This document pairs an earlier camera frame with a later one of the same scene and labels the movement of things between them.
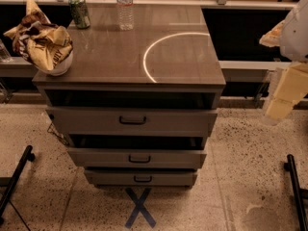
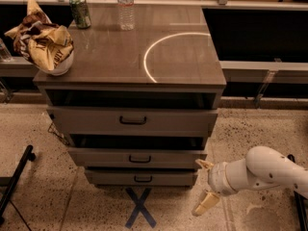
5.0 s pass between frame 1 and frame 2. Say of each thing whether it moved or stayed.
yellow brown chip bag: stayed
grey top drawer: stayed
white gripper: moved
